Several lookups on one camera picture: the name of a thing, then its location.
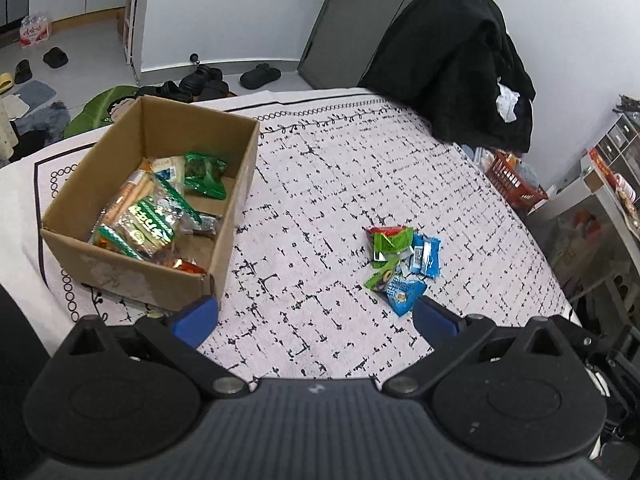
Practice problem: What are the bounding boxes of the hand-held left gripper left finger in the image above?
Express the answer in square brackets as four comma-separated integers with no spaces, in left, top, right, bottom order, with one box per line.
[50,296,251,399]

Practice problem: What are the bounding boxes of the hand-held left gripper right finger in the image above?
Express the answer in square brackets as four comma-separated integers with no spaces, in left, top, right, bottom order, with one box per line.
[382,296,583,397]

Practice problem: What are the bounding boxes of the blue snack packet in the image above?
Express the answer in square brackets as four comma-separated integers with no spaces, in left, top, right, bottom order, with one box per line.
[384,275,428,317]

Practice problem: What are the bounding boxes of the orange snack packet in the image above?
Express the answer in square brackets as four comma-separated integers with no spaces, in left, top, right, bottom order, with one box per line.
[165,255,208,276]

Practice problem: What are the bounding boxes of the translucent dark snack packet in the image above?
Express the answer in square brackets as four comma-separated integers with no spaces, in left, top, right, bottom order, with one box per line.
[187,212,223,236]

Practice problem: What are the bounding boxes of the brown cardboard box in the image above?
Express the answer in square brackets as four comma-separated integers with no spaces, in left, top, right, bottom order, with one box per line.
[40,95,261,313]

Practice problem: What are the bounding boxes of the green cracker packet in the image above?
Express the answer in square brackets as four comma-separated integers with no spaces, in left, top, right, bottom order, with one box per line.
[92,195,201,261]

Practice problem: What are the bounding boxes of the orange cracker packet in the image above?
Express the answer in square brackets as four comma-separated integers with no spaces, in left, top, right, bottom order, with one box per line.
[92,170,156,241]

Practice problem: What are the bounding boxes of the dark green snack packet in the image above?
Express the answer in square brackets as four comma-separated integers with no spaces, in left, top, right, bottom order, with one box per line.
[182,152,228,201]

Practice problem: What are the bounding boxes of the blue and silver packet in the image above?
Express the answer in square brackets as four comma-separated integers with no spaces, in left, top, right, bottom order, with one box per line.
[409,232,443,278]

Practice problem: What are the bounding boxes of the small bright green packet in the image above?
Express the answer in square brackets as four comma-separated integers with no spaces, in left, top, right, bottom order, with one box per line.
[364,266,401,293]

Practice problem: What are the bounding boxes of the light green snack packet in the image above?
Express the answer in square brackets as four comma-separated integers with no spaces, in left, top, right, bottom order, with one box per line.
[370,230,413,268]

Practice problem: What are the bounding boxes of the clear storage bin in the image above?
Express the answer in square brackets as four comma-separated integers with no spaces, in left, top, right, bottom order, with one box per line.
[547,205,617,287]

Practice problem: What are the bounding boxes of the red plastic basket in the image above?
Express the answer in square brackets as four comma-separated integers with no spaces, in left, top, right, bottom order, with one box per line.
[484,150,548,211]

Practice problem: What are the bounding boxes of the white black-patterned tablecloth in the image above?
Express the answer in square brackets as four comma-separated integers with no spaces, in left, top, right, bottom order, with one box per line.
[0,87,573,381]

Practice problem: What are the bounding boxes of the white side table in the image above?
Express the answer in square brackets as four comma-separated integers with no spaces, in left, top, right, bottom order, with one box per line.
[525,160,640,306]

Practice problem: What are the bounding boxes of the person's dark clothing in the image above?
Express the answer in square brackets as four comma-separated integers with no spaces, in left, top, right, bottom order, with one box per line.
[0,285,53,480]

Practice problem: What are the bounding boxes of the red box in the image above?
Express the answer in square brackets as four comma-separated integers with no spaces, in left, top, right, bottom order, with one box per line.
[587,147,627,182]

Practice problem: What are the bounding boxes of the brown shoe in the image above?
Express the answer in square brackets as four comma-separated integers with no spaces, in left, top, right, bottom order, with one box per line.
[197,80,236,102]

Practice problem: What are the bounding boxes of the black shoe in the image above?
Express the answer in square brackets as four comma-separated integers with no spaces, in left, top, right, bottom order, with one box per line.
[179,65,225,92]
[137,81,193,103]

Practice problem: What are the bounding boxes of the white garment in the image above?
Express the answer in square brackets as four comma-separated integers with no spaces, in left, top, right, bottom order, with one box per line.
[495,82,522,123]

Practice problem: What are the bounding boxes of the green cartoon floor mat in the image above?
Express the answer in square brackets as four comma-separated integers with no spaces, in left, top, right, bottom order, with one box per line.
[64,85,146,138]

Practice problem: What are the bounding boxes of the fluffy grey rug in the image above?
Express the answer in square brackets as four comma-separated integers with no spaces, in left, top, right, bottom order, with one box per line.
[10,102,68,147]

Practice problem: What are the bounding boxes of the grey drawer unit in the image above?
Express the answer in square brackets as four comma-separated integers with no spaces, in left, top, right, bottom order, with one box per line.
[597,112,640,171]

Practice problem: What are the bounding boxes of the black jacket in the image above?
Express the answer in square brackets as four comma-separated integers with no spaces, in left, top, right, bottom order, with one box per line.
[357,0,537,153]

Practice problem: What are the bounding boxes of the white dotted cloth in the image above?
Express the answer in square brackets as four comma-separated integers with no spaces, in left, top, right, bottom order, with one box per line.
[0,95,31,162]

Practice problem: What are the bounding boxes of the grey floor mat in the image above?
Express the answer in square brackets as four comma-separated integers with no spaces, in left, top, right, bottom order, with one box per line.
[12,81,58,111]

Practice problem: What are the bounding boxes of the white shelf rack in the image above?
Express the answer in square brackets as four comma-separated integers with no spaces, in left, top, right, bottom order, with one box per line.
[117,0,151,66]

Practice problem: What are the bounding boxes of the grey door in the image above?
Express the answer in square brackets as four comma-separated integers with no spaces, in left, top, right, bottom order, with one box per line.
[299,0,511,90]

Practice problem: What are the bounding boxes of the pack of water bottles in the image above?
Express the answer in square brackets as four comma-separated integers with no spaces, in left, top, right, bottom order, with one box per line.
[19,12,53,48]

